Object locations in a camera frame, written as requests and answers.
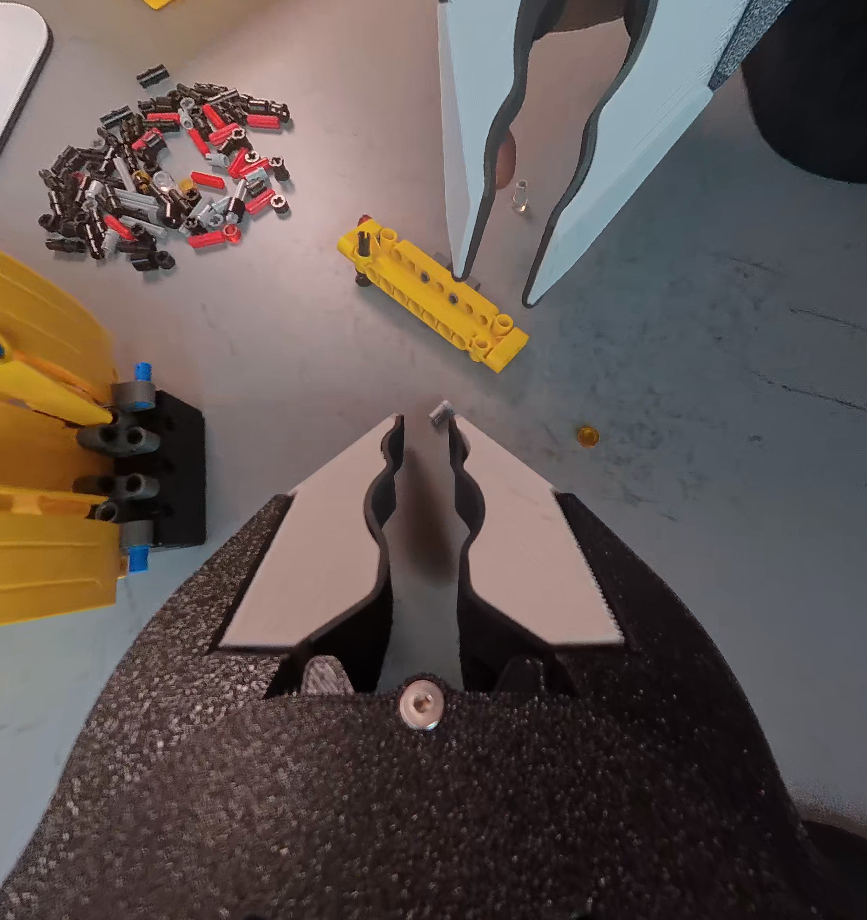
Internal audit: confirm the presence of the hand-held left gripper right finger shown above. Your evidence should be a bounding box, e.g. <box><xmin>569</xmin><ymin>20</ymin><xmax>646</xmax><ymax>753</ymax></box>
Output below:
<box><xmin>446</xmin><ymin>414</ymin><xmax>626</xmax><ymax>654</ymax></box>

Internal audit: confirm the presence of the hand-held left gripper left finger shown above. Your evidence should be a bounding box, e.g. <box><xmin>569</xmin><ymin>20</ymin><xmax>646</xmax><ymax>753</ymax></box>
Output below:
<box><xmin>217</xmin><ymin>413</ymin><xmax>406</xmax><ymax>656</ymax></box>

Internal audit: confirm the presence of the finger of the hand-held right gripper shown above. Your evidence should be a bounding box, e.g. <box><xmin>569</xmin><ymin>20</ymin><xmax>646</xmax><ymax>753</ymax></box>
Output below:
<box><xmin>437</xmin><ymin>0</ymin><xmax>531</xmax><ymax>283</ymax></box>
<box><xmin>521</xmin><ymin>0</ymin><xmax>756</xmax><ymax>309</ymax></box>

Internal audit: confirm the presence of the yellow lego beam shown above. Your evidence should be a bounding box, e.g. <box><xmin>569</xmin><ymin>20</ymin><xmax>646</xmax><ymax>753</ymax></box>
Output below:
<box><xmin>336</xmin><ymin>214</ymin><xmax>531</xmax><ymax>375</ymax></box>

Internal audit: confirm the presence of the yellow lego model black base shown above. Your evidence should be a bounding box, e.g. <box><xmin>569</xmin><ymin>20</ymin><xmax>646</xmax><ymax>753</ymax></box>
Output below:
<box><xmin>0</xmin><ymin>237</ymin><xmax>209</xmax><ymax>633</ymax></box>

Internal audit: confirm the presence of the pile of red black lego pins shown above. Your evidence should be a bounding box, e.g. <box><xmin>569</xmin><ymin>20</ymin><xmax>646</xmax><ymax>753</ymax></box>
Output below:
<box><xmin>37</xmin><ymin>80</ymin><xmax>294</xmax><ymax>273</ymax></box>

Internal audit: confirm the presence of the person's right hand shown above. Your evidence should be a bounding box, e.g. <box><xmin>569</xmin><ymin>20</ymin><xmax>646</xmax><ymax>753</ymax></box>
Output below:
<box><xmin>495</xmin><ymin>0</ymin><xmax>628</xmax><ymax>190</ymax></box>

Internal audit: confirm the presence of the black chair armrest pad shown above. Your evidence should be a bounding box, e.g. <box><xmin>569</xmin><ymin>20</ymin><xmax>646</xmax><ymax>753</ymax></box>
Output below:
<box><xmin>741</xmin><ymin>0</ymin><xmax>867</xmax><ymax>186</ymax></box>

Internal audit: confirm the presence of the white rounded board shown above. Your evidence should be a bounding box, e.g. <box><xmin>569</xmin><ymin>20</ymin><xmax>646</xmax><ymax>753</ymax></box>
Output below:
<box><xmin>0</xmin><ymin>0</ymin><xmax>53</xmax><ymax>209</ymax></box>

